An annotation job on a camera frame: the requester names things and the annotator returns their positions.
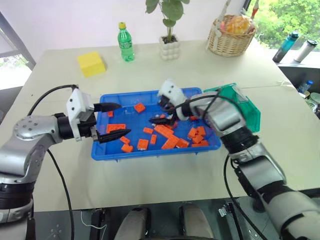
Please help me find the wicker basket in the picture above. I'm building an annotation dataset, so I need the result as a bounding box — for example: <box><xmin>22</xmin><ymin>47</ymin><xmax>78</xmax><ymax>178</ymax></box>
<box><xmin>206</xmin><ymin>14</ymin><xmax>257</xmax><ymax>58</ymax></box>

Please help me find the long orange toy brick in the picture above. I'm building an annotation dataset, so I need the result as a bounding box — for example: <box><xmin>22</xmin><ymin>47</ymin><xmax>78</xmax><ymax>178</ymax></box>
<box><xmin>153</xmin><ymin>124</ymin><xmax>176</xmax><ymax>141</ymax></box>

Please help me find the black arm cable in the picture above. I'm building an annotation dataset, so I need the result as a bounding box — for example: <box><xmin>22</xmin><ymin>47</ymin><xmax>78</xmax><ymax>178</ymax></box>
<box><xmin>172</xmin><ymin>90</ymin><xmax>269</xmax><ymax>240</ymax></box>
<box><xmin>26</xmin><ymin>84</ymin><xmax>77</xmax><ymax>240</ymax></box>

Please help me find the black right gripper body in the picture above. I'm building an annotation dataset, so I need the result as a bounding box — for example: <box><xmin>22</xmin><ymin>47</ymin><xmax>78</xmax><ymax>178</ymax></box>
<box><xmin>157</xmin><ymin>94</ymin><xmax>176</xmax><ymax>112</ymax></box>

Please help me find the blue plastic bin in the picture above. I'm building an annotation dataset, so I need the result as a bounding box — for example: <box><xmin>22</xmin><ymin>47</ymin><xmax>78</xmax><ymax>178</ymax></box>
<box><xmin>90</xmin><ymin>86</ymin><xmax>224</xmax><ymax>163</ymax></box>

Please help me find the green plant in white pot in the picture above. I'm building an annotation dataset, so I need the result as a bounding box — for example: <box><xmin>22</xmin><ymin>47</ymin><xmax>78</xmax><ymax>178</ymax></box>
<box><xmin>145</xmin><ymin>0</ymin><xmax>191</xmax><ymax>62</ymax></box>

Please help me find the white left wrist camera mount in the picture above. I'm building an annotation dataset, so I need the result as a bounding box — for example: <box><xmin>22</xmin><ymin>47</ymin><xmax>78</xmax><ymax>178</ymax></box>
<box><xmin>65</xmin><ymin>85</ymin><xmax>95</xmax><ymax>143</ymax></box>

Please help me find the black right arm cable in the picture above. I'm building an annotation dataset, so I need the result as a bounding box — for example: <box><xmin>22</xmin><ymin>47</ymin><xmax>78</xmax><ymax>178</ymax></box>
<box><xmin>172</xmin><ymin>90</ymin><xmax>269</xmax><ymax>240</ymax></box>

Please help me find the silver thermos bottle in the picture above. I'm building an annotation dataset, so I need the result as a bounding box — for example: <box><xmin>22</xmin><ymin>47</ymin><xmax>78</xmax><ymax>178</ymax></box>
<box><xmin>294</xmin><ymin>39</ymin><xmax>319</xmax><ymax>63</ymax></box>

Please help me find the clear bottle with blue cap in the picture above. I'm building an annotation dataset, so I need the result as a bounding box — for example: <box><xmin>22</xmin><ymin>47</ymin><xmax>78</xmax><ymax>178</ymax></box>
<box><xmin>297</xmin><ymin>79</ymin><xmax>315</xmax><ymax>94</ymax></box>

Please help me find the grey rounded robot leg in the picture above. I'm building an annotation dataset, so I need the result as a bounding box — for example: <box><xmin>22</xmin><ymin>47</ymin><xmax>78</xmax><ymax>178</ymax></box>
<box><xmin>116</xmin><ymin>205</ymin><xmax>152</xmax><ymax>240</ymax></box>
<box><xmin>178</xmin><ymin>203</ymin><xmax>215</xmax><ymax>240</ymax></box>

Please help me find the teal and black water bottle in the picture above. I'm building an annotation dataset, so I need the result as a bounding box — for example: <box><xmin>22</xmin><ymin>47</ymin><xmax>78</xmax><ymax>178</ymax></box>
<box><xmin>272</xmin><ymin>30</ymin><xmax>300</xmax><ymax>64</ymax></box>

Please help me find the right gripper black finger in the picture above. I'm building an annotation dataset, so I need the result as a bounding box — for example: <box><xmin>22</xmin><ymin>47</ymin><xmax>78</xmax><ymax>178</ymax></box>
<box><xmin>148</xmin><ymin>116</ymin><xmax>179</xmax><ymax>128</ymax></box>

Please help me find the green soda bottle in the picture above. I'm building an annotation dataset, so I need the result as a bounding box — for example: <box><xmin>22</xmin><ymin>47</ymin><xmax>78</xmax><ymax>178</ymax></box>
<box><xmin>117</xmin><ymin>21</ymin><xmax>136</xmax><ymax>63</ymax></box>

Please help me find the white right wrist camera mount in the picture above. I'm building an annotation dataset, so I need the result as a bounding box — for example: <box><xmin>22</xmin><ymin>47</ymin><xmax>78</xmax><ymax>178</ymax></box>
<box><xmin>157</xmin><ymin>78</ymin><xmax>188</xmax><ymax>107</ymax></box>

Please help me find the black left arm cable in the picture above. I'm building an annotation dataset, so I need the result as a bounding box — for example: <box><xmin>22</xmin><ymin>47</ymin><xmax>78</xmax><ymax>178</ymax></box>
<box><xmin>26</xmin><ymin>84</ymin><xmax>77</xmax><ymax>240</ymax></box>

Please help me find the yellow sponge block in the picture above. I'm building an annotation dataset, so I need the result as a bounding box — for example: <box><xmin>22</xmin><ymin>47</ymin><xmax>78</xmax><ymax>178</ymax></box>
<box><xmin>76</xmin><ymin>51</ymin><xmax>106</xmax><ymax>79</ymax></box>

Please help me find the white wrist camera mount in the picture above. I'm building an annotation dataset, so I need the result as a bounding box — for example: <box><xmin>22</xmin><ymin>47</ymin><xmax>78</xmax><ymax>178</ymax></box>
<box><xmin>65</xmin><ymin>85</ymin><xmax>95</xmax><ymax>143</ymax></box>
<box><xmin>157</xmin><ymin>78</ymin><xmax>188</xmax><ymax>107</ymax></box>

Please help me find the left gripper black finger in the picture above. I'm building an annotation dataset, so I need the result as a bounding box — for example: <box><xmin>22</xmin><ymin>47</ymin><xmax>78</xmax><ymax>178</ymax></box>
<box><xmin>96</xmin><ymin>128</ymin><xmax>132</xmax><ymax>144</ymax></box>
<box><xmin>93</xmin><ymin>101</ymin><xmax>123</xmax><ymax>113</ymax></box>

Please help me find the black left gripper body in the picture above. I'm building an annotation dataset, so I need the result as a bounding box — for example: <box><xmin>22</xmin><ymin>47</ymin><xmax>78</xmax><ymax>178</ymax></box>
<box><xmin>77</xmin><ymin>110</ymin><xmax>99</xmax><ymax>144</ymax></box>

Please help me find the orange fruit bag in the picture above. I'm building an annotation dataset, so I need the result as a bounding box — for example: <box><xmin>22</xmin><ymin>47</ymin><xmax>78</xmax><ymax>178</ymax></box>
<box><xmin>219</xmin><ymin>14</ymin><xmax>256</xmax><ymax>35</ymax></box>

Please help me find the green plastic bin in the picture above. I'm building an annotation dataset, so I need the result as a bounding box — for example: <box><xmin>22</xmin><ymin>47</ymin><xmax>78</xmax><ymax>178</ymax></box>
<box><xmin>201</xmin><ymin>82</ymin><xmax>262</xmax><ymax>134</ymax></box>

